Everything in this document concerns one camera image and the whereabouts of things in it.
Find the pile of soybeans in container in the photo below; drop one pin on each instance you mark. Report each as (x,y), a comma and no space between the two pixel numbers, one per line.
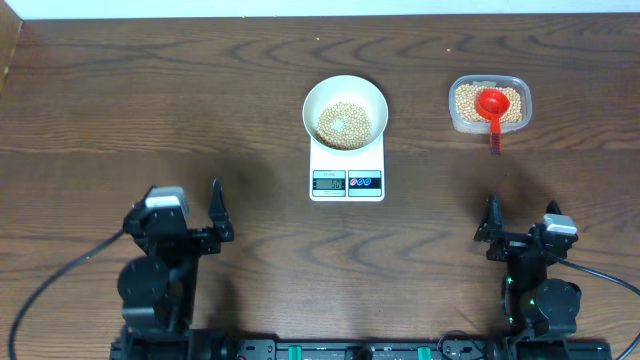
(466,94)

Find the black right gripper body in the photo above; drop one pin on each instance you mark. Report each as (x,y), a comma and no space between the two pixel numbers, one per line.
(507,249)

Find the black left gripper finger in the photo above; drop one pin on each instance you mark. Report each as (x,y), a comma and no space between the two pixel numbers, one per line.
(219,215)
(140,204)

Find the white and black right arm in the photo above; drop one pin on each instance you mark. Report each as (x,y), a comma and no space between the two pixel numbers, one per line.
(541,310)

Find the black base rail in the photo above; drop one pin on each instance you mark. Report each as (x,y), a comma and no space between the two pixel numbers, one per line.
(264,349)

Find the red plastic measuring scoop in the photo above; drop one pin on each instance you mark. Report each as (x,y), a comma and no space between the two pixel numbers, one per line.
(492,105)

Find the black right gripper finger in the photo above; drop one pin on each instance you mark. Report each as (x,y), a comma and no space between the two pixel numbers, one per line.
(491,224)
(553,208)

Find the clear plastic container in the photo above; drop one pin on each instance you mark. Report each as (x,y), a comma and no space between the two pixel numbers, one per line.
(482,128)

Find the soybeans in bowl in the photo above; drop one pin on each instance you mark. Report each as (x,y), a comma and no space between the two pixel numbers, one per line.
(344,126)

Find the white digital kitchen scale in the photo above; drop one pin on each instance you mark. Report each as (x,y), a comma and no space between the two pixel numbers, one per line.
(347,176)

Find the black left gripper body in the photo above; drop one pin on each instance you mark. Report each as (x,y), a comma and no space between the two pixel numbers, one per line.
(202,240)

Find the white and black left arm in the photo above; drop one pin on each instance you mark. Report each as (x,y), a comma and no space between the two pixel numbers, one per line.
(158,289)

